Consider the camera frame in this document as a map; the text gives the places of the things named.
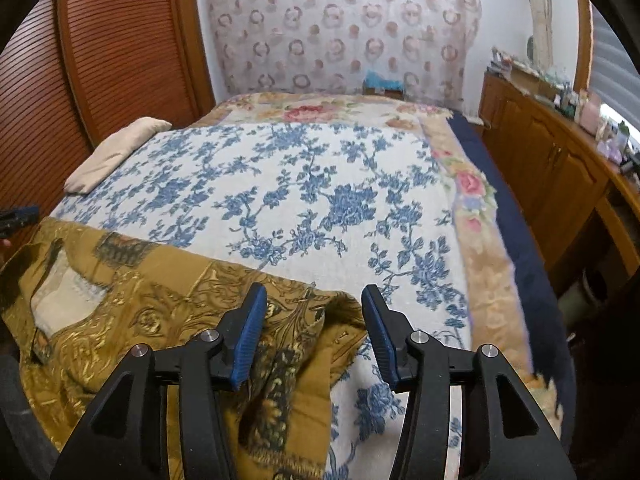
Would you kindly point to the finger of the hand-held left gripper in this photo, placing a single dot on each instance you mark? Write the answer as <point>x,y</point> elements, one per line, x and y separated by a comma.
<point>20,216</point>

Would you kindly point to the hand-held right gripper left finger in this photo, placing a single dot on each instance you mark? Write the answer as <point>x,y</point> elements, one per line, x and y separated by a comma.
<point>247,345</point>

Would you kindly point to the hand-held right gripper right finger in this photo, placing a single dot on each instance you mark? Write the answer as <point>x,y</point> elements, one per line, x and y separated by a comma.
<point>382,340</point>

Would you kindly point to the mustard patterned shirt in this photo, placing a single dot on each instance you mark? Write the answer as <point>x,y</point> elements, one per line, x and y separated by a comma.
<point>165,300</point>

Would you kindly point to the pale pink pillow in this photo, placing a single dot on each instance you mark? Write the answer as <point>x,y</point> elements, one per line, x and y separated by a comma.
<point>115,155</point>

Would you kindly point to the blue floral white blanket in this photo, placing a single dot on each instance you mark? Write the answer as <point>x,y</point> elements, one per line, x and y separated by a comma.
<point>280,195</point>

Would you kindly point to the brown slatted wooden wardrobe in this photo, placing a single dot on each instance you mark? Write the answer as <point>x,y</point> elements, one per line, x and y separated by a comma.
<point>110,50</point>

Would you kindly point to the person's dark clothing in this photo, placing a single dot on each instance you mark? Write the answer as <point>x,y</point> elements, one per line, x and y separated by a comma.
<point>22,410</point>

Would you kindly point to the grey trash bin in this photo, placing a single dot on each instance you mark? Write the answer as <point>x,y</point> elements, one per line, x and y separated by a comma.
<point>580,300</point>

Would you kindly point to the brown wooden cabinet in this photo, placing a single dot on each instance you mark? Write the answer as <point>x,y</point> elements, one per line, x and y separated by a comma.
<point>545,160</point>

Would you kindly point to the small brown box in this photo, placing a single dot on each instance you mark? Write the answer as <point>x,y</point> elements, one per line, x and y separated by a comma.
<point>382,92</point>

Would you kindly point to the blue bundle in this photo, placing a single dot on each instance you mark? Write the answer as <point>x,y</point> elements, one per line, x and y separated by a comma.
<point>382,79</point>

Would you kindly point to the cardboard box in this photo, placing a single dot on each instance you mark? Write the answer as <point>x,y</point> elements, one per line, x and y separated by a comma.
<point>532,82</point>

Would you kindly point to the pink bottle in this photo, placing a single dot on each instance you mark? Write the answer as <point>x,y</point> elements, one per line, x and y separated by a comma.
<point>590,110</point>

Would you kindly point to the sheer circle print curtain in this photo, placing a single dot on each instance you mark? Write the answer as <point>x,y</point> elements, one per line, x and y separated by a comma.
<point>340,25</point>

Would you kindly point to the grey window blind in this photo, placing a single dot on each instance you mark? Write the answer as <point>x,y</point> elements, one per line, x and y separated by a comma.
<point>612,60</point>

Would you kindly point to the tied beige curtain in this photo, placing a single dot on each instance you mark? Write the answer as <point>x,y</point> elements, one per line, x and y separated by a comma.
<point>537,10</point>

